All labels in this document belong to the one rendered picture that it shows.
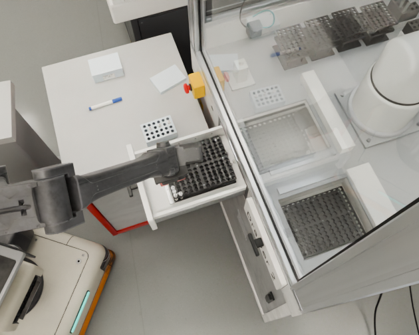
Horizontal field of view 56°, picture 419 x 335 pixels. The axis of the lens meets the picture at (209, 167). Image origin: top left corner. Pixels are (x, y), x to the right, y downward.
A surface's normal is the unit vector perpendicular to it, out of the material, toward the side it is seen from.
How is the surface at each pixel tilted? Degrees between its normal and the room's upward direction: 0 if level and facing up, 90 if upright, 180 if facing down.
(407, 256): 90
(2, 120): 0
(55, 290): 0
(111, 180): 66
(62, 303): 0
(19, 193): 32
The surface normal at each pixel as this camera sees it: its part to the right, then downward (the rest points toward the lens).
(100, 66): 0.00, -0.40
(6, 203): 0.18, 0.14
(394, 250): -0.95, 0.30
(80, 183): 0.90, -0.08
